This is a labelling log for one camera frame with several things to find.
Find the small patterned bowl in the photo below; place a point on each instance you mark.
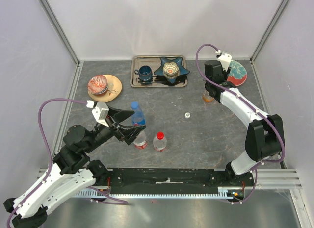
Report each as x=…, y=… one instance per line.
x=170, y=69

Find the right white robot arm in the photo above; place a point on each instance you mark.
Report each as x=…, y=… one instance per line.
x=265, y=134

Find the red patterned bowl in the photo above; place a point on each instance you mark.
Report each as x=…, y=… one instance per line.
x=98, y=85

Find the white tea bottle cap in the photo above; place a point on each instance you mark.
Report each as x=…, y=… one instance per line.
x=187, y=115

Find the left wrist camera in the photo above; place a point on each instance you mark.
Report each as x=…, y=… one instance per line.
x=99, y=111

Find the orange tea bottle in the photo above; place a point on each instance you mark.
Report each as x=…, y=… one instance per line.
x=206, y=97

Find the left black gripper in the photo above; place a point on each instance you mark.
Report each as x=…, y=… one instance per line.
x=130, y=135

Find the blue teacup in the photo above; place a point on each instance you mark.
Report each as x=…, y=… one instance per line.
x=144, y=73

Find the red teal floral plate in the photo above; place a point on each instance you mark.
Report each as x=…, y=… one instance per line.
x=238, y=74

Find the red cap water bottle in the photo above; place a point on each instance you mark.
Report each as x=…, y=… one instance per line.
x=141, y=141
x=159, y=142

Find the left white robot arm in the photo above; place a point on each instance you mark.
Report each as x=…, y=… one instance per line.
x=71, y=170

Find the slotted cable duct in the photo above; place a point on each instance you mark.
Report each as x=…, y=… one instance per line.
x=220, y=194

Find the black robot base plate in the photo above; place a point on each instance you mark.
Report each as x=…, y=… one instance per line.
x=171, y=181

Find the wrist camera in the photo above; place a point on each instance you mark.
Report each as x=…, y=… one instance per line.
x=224, y=59
x=99, y=111

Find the blue cap water bottle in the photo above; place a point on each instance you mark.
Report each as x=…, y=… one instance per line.
x=138, y=116

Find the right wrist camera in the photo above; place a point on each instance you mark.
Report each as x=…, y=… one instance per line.
x=224, y=59

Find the blue star-shaped dish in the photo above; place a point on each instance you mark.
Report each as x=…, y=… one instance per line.
x=179, y=61

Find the tan wooden plate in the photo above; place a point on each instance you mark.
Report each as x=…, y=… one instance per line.
x=114, y=89

